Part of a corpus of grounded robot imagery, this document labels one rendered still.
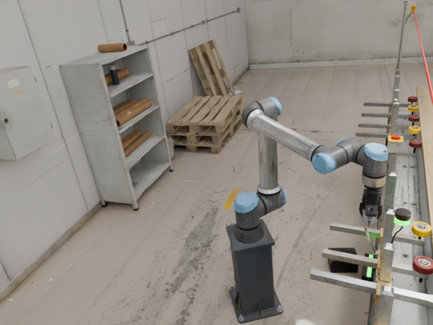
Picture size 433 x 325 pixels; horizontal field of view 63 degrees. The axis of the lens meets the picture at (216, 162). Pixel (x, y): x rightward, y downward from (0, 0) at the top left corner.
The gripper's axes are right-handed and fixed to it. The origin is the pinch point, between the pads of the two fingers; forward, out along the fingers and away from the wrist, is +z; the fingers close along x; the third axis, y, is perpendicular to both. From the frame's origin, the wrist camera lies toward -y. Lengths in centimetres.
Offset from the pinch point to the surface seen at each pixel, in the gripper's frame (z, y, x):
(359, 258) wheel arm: 15.0, -6.5, 2.2
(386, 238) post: 3.2, -3.5, -7.6
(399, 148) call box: -16.8, 45.8, -9.7
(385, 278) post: 2.4, -28.5, -8.0
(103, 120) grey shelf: -1, 95, 238
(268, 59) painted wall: 79, 730, 282
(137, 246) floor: 101, 48, 191
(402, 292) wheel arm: 5.0, -31.1, -13.9
